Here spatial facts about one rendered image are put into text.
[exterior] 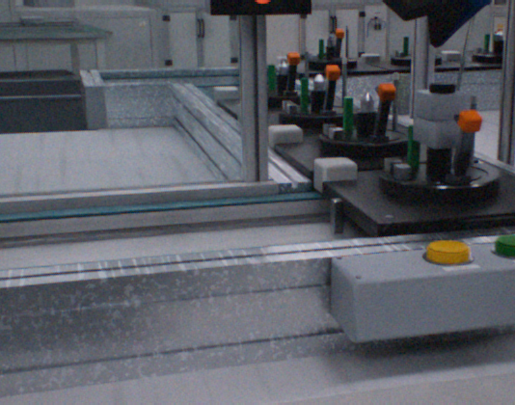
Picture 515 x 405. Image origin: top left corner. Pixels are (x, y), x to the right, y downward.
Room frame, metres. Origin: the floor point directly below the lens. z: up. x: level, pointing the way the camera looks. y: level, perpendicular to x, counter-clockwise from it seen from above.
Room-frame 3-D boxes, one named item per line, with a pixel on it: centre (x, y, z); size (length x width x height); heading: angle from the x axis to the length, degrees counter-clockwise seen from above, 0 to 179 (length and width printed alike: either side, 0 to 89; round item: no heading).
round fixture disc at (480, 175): (1.01, -0.15, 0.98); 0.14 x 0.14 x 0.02
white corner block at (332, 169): (1.08, -0.03, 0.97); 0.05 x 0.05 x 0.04; 16
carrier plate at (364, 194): (1.01, -0.15, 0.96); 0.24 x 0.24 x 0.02; 16
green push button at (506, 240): (0.80, -0.20, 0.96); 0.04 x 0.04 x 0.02
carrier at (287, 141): (1.26, -0.08, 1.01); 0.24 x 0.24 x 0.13; 16
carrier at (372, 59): (2.44, -0.30, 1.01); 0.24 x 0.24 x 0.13; 16
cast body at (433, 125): (1.02, -0.15, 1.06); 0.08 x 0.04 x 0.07; 16
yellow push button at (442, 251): (0.78, -0.13, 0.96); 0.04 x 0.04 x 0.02
